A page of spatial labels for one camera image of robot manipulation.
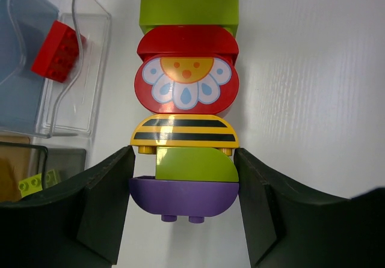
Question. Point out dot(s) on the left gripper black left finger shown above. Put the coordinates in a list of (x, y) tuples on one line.
[(76, 223)]

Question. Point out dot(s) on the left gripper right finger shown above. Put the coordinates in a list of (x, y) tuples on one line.
[(288, 224)]

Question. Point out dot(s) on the red lego piece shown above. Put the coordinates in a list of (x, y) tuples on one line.
[(58, 53)]

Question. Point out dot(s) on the multicolour lego stack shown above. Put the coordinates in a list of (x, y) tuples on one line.
[(187, 80)]

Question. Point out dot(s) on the green rectangular lego brick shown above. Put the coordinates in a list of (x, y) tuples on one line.
[(224, 13)]

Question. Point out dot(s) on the grey translucent container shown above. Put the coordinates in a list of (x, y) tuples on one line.
[(55, 164)]

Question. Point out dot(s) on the orange translucent container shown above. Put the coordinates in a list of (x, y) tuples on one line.
[(14, 168)]

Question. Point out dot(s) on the clear container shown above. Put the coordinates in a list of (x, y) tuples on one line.
[(70, 108)]

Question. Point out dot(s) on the blue container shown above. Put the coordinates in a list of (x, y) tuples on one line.
[(24, 27)]

